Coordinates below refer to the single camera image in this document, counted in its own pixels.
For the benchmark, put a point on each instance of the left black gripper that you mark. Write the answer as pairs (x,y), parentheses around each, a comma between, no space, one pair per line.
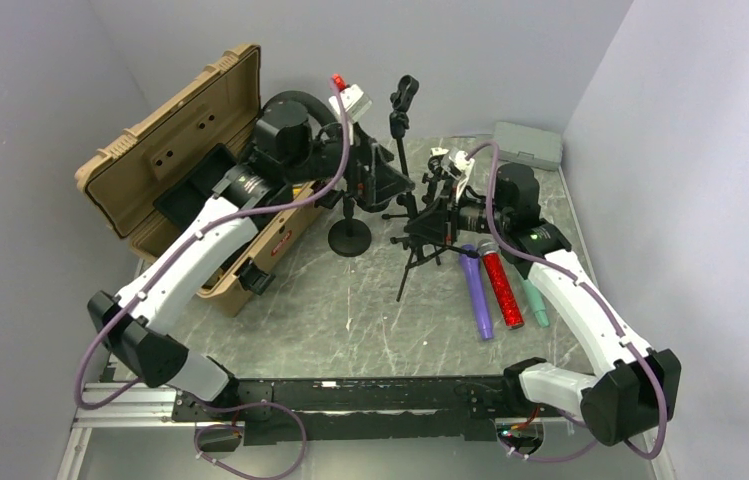
(381,181)

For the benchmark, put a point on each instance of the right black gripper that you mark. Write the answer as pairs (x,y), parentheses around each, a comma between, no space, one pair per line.
(457,210)

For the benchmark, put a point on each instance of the purple microphone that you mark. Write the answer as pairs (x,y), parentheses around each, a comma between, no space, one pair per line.
(470,264)

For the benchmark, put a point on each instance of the red glitter microphone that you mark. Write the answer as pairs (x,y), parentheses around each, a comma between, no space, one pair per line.
(501,287)

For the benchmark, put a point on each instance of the black round base mic stand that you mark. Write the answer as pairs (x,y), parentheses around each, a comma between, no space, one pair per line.
(349,236)

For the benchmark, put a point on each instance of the black tripod stand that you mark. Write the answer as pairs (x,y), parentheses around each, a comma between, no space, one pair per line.
(401,100)

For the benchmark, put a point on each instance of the mint green microphone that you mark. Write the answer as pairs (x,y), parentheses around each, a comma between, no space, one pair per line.
(536,303)

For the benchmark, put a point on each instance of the black tripod stand shock mount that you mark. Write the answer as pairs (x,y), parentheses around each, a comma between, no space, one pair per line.
(440,185)

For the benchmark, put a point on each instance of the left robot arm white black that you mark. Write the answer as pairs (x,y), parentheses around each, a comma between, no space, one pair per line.
(296,139)

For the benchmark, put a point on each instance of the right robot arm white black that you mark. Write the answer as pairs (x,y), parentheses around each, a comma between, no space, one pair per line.
(632,388)

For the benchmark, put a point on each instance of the grey plastic case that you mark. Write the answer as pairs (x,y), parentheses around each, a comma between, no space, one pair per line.
(524,145)

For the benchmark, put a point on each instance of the black tray in case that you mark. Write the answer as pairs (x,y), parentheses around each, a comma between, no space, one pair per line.
(181,203)

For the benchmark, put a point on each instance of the tan plastic tool case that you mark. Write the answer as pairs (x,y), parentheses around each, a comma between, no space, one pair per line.
(124,178)

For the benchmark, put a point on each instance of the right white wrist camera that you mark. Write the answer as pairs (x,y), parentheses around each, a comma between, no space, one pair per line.
(460,167)

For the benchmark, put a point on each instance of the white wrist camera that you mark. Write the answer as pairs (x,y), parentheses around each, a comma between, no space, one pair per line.
(460,167)
(353,99)

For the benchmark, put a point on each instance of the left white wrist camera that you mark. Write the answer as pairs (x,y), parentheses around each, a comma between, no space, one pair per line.
(353,99)

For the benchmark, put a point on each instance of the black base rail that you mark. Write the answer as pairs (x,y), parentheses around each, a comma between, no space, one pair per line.
(468,407)

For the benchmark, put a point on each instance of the purple loop cable base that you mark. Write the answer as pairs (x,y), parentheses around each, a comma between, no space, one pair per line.
(224,431)

